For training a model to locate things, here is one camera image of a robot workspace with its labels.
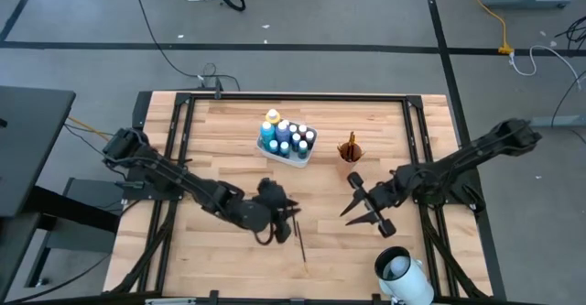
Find black desk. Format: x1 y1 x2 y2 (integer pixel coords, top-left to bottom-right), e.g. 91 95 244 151
0 84 121 304

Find large teal paint bottle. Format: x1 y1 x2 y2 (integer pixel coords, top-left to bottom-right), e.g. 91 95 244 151
259 120 277 144

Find long brown gold-ferrule paintbrush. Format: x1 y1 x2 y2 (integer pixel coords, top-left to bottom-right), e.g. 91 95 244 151
295 220 309 266

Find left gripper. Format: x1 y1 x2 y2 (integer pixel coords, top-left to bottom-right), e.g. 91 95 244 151
255 178 303 245

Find black cable bundle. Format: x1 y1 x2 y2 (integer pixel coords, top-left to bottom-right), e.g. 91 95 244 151
553 15 586 52

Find large periwinkle paint bottle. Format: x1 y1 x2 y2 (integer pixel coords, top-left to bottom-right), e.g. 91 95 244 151
275 120 291 144

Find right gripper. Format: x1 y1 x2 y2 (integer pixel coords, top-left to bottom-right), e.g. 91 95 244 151
339 170 405 240

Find yellow extension cord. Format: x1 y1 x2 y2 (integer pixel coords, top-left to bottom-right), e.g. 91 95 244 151
472 0 515 55

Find white mug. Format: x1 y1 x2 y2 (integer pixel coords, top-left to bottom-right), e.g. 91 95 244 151
374 245 435 305

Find long black floor cable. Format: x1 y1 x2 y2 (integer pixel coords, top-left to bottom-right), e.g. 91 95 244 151
131 0 242 93

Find thin yellow cable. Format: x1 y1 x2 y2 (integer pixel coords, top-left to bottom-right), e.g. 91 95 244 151
67 115 118 142

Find peach plastic cup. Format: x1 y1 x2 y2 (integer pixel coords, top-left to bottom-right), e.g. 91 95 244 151
335 139 366 179

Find white plastic bin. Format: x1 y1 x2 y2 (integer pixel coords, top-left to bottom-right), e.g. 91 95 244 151
255 120 319 169

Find white floor cable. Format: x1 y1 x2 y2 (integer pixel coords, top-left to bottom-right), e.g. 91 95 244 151
508 44 583 91

